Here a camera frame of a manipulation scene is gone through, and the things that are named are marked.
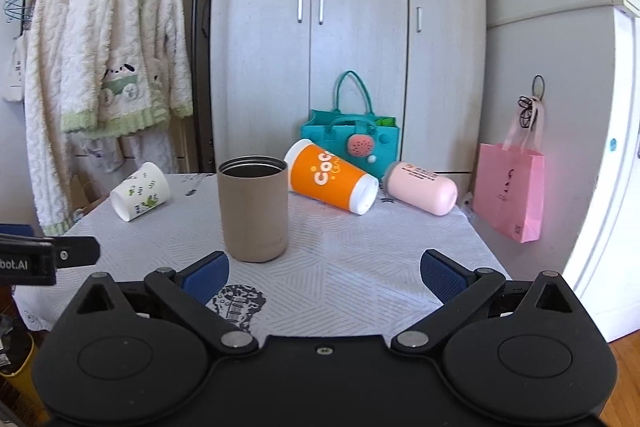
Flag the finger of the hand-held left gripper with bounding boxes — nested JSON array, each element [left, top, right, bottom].
[[52, 237, 101, 269]]

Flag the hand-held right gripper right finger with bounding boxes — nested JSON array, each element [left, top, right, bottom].
[[391, 249, 576, 355]]

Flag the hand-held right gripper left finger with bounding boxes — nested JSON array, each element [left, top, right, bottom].
[[75, 251, 259, 355]]

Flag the tan metal cup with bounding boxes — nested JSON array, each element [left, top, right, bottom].
[[216, 156, 290, 264]]

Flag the white cup with green print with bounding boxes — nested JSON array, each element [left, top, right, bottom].
[[110, 162, 171, 222]]

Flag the pink cup with grey lid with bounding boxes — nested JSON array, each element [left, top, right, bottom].
[[382, 161, 459, 218]]

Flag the orange and white cup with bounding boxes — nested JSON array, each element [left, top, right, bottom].
[[283, 138, 379, 215]]

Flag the white patterned tablecloth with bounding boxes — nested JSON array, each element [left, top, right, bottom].
[[12, 172, 513, 343]]

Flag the white printed pants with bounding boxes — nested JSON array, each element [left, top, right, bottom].
[[67, 127, 181, 175]]

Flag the yellow bin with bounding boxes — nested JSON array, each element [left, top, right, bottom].
[[0, 332, 51, 413]]

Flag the pink paper bag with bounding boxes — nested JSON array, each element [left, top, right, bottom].
[[472, 97, 546, 244]]

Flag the white fleece robe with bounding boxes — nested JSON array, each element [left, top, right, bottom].
[[22, 0, 83, 238]]

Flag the pink round bag charm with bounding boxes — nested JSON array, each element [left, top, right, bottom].
[[348, 133, 378, 164]]

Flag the teal felt tote bag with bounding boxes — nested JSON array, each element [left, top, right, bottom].
[[300, 70, 401, 178]]

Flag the white paper tag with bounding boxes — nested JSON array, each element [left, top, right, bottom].
[[0, 36, 27, 102]]

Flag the white jacket with green trim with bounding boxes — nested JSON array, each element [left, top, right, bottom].
[[60, 0, 195, 140]]

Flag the white door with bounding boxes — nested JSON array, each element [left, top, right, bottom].
[[562, 0, 640, 343]]

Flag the grey wardrobe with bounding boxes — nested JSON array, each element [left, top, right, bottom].
[[210, 0, 488, 180]]

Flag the black hair ties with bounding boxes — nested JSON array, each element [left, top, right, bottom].
[[517, 75, 546, 130]]

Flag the teal wire hangers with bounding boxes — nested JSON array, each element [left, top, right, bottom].
[[4, 0, 37, 28]]

